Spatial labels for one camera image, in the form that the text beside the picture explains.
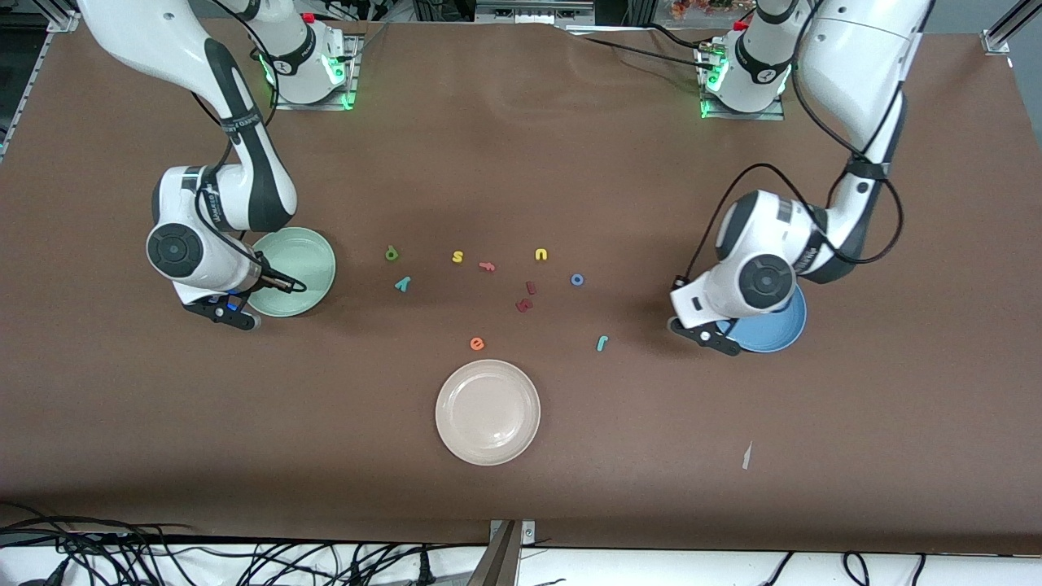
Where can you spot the blue plate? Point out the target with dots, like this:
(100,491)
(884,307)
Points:
(777,325)

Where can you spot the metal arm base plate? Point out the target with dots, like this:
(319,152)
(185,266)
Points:
(745,116)
(352,73)

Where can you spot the orange dried flowers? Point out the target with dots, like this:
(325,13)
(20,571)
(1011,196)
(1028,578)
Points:
(692,8)

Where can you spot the small metal bracket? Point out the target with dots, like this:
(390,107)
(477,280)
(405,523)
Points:
(527,531)

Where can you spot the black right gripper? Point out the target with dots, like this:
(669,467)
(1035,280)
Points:
(262,276)

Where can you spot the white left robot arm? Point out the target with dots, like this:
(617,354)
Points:
(757,236)

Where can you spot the green plate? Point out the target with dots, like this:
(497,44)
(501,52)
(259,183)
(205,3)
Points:
(305,260)

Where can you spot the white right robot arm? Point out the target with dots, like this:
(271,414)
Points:
(183,244)

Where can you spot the beige plate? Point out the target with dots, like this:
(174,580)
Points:
(488,411)

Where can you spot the grey slanted beam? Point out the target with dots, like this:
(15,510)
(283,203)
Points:
(496,561)

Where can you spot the brown table cover sheet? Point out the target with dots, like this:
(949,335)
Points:
(570,163)

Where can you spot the white paper scrap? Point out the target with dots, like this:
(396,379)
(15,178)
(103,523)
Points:
(746,457)

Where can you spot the grey metal box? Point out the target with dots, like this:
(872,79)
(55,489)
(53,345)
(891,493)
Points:
(529,12)

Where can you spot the aluminium frame rail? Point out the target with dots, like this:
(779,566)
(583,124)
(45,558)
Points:
(997,39)
(63,23)

